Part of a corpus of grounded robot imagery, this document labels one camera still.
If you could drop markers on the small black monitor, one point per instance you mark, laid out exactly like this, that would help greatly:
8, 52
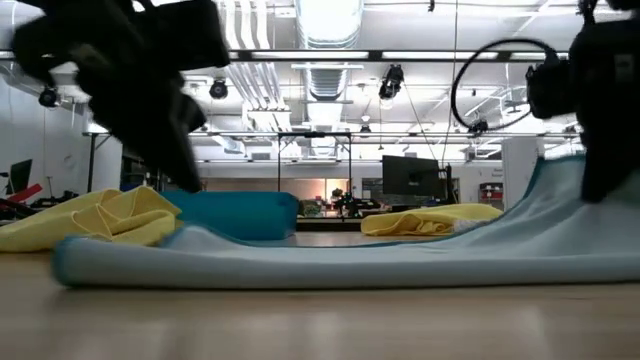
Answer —
21, 175

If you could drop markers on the red tool cart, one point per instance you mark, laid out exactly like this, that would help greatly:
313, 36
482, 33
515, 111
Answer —
491, 192

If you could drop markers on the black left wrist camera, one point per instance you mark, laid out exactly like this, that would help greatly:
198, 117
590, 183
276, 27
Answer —
190, 35

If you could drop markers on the white pillar cabinet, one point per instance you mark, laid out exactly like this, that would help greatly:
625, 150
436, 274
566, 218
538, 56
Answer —
517, 170

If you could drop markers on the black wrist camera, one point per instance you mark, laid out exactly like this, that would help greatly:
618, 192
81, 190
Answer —
190, 35
549, 87

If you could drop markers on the black ceiling-mounted camera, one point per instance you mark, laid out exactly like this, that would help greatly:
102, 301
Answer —
392, 80
48, 96
218, 89

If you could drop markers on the silver ceiling air duct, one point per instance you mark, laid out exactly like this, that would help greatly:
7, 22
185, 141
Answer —
327, 20

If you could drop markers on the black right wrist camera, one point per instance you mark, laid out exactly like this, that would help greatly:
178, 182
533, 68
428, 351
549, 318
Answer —
549, 87

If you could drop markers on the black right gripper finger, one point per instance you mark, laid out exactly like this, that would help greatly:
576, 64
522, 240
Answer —
594, 172
622, 165

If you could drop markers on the yellow microfiber towel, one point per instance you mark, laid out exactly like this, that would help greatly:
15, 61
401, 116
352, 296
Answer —
75, 220
425, 220

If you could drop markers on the ceiling vent grille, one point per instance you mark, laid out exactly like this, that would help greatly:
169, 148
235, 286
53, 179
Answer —
326, 82

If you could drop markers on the light blue teal-edged towel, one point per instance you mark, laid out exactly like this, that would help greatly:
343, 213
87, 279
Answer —
350, 265

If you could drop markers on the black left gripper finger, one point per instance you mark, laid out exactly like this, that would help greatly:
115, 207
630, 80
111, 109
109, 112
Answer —
187, 155
155, 152

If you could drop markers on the red angled bar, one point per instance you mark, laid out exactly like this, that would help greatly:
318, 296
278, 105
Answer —
27, 192

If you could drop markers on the black aluminium table frame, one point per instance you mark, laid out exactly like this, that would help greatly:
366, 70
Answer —
325, 226

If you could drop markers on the teal plastic bin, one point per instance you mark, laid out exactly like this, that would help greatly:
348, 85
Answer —
240, 212

